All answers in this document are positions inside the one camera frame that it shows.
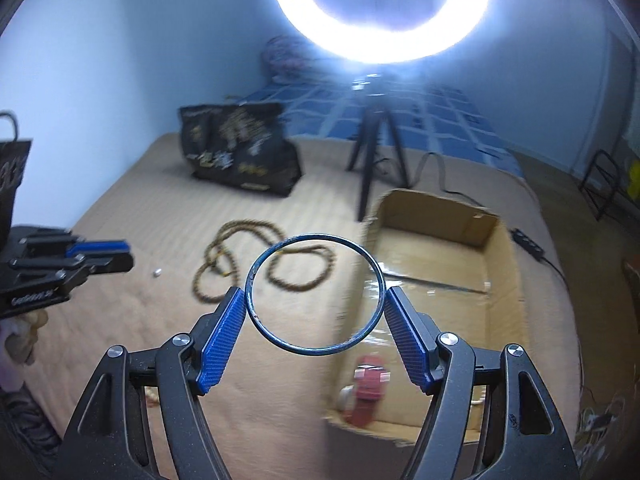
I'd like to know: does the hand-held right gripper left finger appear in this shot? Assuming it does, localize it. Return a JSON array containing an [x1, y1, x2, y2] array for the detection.
[[50, 286, 247, 480]]

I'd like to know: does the brown bead necklace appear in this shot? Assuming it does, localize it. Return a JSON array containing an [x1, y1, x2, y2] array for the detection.
[[192, 219, 337, 306]]

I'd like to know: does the black metal rack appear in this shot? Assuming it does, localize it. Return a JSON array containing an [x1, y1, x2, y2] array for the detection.
[[578, 150, 627, 222]]

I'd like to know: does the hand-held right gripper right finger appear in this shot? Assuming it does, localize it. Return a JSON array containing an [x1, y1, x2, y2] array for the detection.
[[383, 285, 582, 480]]

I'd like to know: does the tan bed cover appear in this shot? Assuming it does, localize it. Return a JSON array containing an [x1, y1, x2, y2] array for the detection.
[[10, 132, 587, 480]]

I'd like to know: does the black cable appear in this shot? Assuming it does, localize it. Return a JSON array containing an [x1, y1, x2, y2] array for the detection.
[[419, 151, 586, 391]]

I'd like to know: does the ring light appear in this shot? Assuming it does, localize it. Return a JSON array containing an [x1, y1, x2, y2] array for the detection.
[[271, 0, 491, 64]]

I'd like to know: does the dark patterned cloth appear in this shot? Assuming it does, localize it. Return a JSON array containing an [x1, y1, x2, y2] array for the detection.
[[0, 385, 66, 480]]

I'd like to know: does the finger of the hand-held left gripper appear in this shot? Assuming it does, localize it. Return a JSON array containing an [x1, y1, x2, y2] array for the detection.
[[66, 239, 132, 257], [75, 253, 136, 277]]

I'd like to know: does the blue bangle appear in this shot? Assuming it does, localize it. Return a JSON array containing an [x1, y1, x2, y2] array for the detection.
[[246, 233, 386, 357]]

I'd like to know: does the person's left hand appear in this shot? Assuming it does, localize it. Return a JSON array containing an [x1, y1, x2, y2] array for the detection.
[[0, 307, 49, 392]]

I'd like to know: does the cardboard box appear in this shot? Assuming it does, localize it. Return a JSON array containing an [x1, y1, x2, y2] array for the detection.
[[322, 188, 532, 449]]

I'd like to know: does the black tripod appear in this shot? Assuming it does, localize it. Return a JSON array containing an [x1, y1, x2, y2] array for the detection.
[[346, 73, 411, 223]]

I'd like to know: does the black paper bag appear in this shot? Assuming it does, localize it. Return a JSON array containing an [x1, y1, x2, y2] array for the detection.
[[0, 110, 33, 243]]

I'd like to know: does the black printed bag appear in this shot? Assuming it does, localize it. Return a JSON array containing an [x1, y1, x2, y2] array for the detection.
[[178, 102, 304, 199]]

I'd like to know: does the blue checkered blanket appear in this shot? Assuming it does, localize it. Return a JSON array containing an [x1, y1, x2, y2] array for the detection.
[[220, 77, 527, 182]]

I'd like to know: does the red watch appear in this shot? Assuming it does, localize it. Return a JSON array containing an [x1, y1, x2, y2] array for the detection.
[[348, 354, 391, 428]]

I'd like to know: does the black power strip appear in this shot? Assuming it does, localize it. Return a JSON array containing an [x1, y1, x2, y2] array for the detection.
[[509, 228, 549, 264]]

